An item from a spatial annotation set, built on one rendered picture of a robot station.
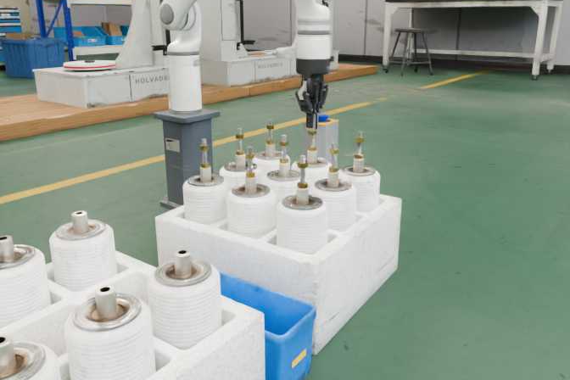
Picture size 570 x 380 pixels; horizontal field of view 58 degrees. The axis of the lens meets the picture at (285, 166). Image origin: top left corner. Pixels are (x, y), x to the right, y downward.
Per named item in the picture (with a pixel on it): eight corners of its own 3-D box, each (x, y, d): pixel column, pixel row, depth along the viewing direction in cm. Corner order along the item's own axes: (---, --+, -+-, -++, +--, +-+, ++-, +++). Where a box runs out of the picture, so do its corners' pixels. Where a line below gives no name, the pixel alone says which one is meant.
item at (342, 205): (360, 262, 110) (364, 182, 105) (342, 282, 102) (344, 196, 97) (320, 252, 114) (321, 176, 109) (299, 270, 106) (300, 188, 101)
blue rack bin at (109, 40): (86, 44, 614) (85, 25, 608) (114, 42, 644) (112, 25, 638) (112, 45, 586) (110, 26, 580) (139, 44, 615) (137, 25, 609)
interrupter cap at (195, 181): (181, 187, 103) (181, 183, 103) (194, 176, 110) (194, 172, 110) (218, 188, 102) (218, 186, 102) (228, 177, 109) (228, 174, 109)
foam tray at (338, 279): (159, 293, 111) (153, 216, 106) (264, 232, 142) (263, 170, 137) (315, 356, 90) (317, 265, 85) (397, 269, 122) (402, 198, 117)
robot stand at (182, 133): (159, 205, 162) (152, 112, 154) (193, 193, 173) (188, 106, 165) (190, 216, 154) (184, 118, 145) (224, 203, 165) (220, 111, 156)
